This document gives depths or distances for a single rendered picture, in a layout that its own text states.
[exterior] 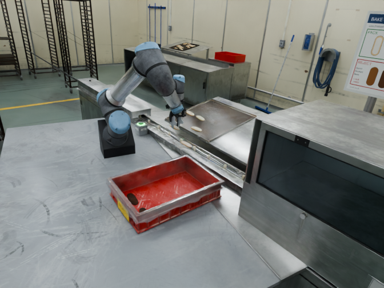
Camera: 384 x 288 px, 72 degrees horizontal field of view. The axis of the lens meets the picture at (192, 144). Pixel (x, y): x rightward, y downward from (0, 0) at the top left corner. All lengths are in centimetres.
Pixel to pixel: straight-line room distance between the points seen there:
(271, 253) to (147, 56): 99
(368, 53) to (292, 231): 118
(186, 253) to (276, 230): 38
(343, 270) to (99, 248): 87
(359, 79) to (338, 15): 332
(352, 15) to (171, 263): 463
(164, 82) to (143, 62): 13
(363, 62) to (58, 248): 184
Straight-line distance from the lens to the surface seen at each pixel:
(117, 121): 151
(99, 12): 908
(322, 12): 531
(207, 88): 457
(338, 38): 516
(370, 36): 191
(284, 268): 115
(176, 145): 176
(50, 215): 136
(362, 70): 192
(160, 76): 125
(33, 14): 856
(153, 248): 112
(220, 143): 177
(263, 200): 116
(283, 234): 118
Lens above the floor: 165
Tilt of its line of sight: 26 degrees down
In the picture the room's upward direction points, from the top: 4 degrees clockwise
